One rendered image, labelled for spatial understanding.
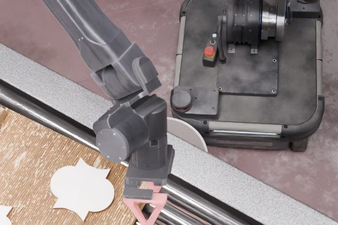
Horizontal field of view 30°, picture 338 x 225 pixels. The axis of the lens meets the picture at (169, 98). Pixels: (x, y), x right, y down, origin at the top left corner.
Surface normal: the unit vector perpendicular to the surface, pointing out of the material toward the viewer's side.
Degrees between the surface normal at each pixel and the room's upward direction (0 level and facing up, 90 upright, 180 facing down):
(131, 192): 33
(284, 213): 0
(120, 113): 50
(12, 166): 0
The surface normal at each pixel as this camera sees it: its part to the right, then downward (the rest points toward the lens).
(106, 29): 0.56, -0.39
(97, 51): -0.43, 0.57
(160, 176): 0.00, -0.88
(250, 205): -0.08, -0.48
